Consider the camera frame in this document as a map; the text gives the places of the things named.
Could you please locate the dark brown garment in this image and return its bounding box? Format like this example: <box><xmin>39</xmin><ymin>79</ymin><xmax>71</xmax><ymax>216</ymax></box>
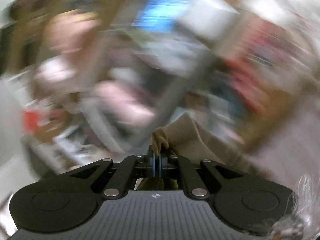
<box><xmin>151</xmin><ymin>113</ymin><xmax>272</xmax><ymax>180</ymax></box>

